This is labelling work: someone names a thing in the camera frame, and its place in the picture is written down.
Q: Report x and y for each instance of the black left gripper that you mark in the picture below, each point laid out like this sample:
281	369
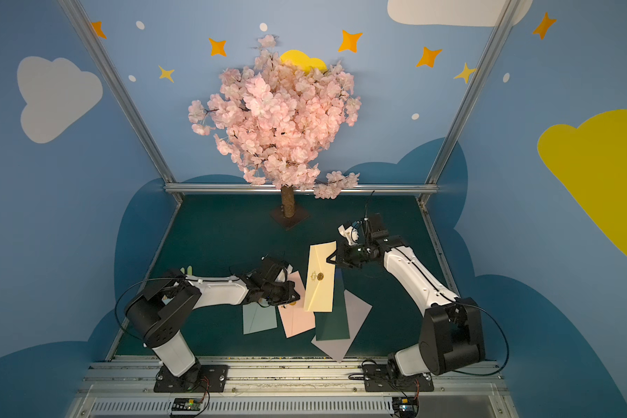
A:
281	287

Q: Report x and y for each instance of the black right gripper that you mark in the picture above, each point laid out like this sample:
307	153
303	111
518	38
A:
350	253

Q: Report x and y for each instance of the cream yellow envelope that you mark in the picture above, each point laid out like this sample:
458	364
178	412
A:
320	279

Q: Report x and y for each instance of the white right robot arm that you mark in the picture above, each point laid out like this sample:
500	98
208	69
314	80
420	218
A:
451	336

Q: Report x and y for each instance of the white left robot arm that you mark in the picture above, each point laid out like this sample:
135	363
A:
160	310

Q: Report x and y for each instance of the pink envelope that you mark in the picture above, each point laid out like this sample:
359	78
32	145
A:
295	320

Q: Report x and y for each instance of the light teal envelope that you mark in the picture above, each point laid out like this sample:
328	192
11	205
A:
257	318

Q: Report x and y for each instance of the dark green envelope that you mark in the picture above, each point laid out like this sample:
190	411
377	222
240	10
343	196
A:
334	325

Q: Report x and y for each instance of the lavender envelope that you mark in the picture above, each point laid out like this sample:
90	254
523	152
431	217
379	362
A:
358	311

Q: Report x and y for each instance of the pink blossom artificial tree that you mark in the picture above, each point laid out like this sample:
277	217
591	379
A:
274	118

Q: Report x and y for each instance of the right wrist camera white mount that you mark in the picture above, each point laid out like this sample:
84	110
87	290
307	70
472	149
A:
350	234

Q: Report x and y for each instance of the green garden fork wooden handle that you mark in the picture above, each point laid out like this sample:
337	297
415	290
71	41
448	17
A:
188	272

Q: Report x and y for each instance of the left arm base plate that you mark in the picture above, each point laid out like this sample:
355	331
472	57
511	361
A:
198	379

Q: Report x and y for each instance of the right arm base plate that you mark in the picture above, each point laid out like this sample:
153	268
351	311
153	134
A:
383	378

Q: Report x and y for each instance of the aluminium rail front frame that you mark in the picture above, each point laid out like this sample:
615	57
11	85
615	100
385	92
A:
289	387

